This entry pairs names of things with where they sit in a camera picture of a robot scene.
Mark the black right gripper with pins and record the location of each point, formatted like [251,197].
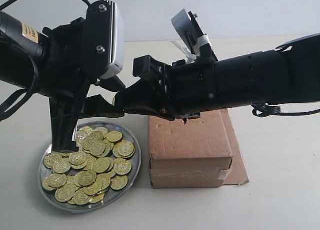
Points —
[170,91]

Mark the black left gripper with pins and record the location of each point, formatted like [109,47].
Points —
[66,79]

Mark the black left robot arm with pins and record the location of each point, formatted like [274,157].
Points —
[22,59]

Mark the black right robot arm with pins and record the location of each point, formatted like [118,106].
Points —
[263,80]

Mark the cardboard box with slot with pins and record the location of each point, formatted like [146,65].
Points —
[192,154]

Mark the gold dollar coin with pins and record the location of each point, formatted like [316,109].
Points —
[119,182]
[77,158]
[125,148]
[114,136]
[122,166]

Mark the round silver metal plate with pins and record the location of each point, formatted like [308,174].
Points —
[86,187]

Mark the flat brown cardboard sheet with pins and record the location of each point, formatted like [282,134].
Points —
[238,174]

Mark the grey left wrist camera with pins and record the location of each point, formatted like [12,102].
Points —
[102,43]

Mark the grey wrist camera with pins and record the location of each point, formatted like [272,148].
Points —
[196,41]
[102,43]

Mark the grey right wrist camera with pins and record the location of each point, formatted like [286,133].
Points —
[196,41]

